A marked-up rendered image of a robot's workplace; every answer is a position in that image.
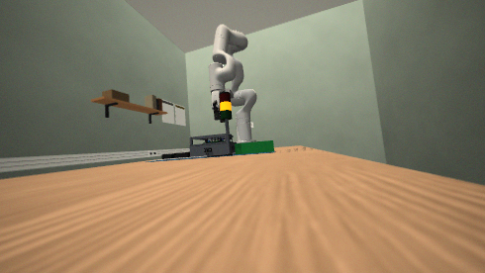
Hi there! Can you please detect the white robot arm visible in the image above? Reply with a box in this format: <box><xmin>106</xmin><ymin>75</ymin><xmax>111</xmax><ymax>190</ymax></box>
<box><xmin>209</xmin><ymin>25</ymin><xmax>257</xmax><ymax>142</ymax></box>

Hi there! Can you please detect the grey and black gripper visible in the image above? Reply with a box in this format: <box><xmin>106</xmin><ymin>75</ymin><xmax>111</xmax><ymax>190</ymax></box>
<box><xmin>212</xmin><ymin>91</ymin><xmax>225</xmax><ymax>123</ymax></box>

